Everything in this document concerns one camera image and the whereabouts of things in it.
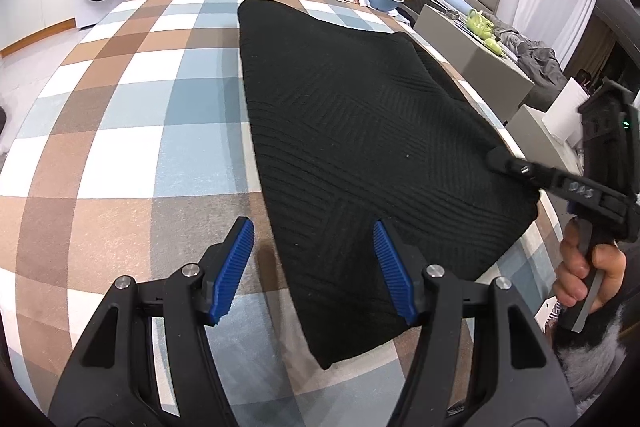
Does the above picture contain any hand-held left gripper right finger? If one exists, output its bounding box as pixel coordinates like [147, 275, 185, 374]
[372, 219, 576, 427]

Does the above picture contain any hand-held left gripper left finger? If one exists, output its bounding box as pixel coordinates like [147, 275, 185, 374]
[47, 216, 256, 427]

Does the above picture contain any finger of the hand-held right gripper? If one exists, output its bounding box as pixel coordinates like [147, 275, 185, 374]
[487, 148, 627, 229]

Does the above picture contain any black knit sweater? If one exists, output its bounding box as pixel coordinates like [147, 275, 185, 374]
[236, 0, 541, 370]

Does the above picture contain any person's right forearm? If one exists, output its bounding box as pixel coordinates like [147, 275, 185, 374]
[550, 304, 638, 415]

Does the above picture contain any person's right hand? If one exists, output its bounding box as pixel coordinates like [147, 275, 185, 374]
[552, 217, 629, 310]

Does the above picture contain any white cardboard box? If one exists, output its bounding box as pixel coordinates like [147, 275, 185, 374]
[542, 78, 592, 146]

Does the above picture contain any grey crumpled cloth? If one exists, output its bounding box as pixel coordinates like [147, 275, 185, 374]
[495, 27, 569, 98]

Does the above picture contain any grey side table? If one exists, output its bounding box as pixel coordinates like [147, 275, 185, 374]
[415, 4, 535, 124]

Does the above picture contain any large green toy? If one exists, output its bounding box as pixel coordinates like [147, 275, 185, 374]
[466, 9, 496, 38]

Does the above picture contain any checked blanket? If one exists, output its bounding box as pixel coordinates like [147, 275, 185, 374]
[0, 0, 576, 427]

